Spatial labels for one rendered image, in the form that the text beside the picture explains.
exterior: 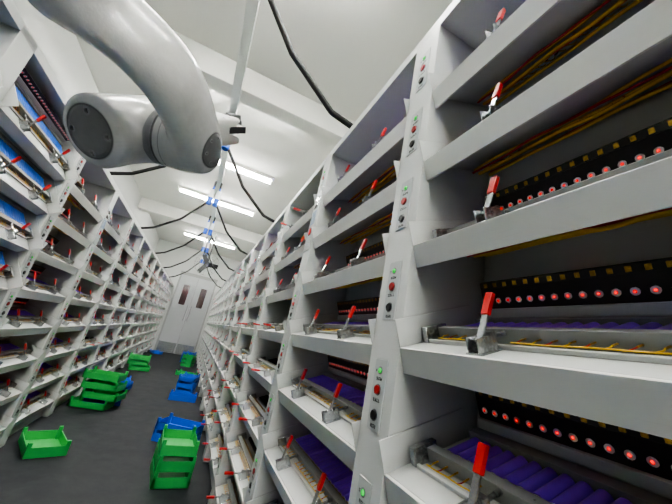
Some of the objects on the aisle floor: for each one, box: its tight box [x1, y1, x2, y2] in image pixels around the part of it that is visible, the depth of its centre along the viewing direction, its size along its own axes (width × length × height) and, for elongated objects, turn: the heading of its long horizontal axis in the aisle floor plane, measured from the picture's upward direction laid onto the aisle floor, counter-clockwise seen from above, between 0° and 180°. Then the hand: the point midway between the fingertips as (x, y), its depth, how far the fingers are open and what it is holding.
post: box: [244, 150, 362, 504], centre depth 124 cm, size 20×9×178 cm, turn 146°
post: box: [348, 16, 489, 504], centre depth 62 cm, size 20×9×178 cm, turn 146°
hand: (232, 122), depth 64 cm, fingers closed
